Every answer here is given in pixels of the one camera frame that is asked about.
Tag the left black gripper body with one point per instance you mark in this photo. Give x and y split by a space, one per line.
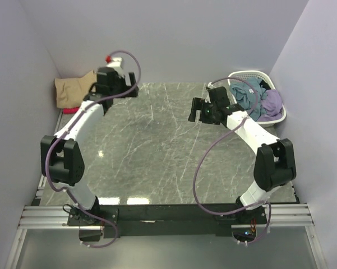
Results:
120 87

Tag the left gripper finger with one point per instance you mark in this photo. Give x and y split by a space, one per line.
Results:
133 93
132 78

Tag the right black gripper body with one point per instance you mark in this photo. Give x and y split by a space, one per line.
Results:
208 116

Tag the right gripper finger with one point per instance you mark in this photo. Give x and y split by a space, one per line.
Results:
198 102
193 114

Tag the beige t-shirt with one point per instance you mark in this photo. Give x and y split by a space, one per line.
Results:
70 92

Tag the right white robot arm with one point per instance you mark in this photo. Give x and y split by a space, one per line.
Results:
275 164

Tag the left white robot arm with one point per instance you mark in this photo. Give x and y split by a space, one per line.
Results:
61 160

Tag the blue t-shirt in basket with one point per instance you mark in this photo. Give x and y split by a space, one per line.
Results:
245 96

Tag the white laundry basket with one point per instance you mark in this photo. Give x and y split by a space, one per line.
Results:
254 90

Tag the folded red t-shirt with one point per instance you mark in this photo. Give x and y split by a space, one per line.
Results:
68 111

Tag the purple t-shirt in basket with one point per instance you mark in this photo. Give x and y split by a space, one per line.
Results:
271 106

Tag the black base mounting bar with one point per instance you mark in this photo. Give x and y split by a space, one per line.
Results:
158 220

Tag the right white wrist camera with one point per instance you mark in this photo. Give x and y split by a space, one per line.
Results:
210 86

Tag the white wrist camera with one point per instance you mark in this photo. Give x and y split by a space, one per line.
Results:
210 86
115 63

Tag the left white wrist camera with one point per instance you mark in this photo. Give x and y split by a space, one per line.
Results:
115 63

